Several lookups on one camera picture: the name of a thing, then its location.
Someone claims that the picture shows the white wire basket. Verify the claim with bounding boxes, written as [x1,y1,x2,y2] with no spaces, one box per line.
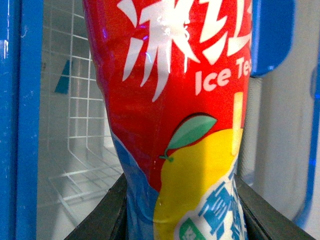
[41,0,123,222]

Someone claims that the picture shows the blue front lid handle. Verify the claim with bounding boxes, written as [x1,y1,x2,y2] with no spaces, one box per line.
[251,0,296,77]

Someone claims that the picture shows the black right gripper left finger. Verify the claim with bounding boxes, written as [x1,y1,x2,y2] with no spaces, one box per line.
[66,174,127,240]

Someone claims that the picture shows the red ice tea bottle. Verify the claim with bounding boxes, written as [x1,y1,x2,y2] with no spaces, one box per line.
[83,0,253,240]

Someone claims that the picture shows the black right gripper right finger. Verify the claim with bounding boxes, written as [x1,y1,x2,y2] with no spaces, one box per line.
[234,175,313,240]

